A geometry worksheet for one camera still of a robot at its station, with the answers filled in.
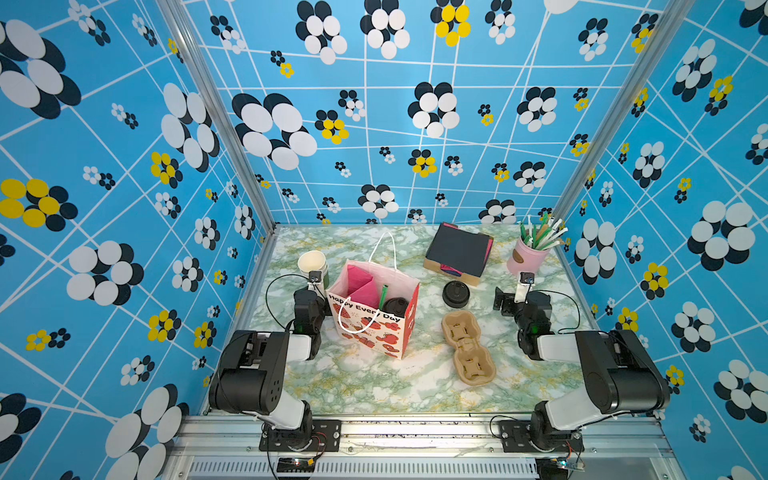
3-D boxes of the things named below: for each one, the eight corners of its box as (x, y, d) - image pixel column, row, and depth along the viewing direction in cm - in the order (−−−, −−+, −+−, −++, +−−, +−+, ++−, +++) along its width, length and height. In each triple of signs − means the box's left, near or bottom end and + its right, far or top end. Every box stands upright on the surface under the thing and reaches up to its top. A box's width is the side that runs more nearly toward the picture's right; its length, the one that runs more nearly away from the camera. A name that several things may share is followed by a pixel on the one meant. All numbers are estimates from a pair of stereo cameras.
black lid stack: (443, 308, 99) (445, 302, 96) (441, 287, 104) (442, 280, 101) (469, 308, 99) (471, 302, 96) (465, 287, 104) (467, 280, 101)
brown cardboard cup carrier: (457, 390, 83) (461, 384, 78) (438, 321, 96) (440, 312, 91) (494, 384, 84) (500, 378, 79) (470, 316, 97) (474, 307, 92)
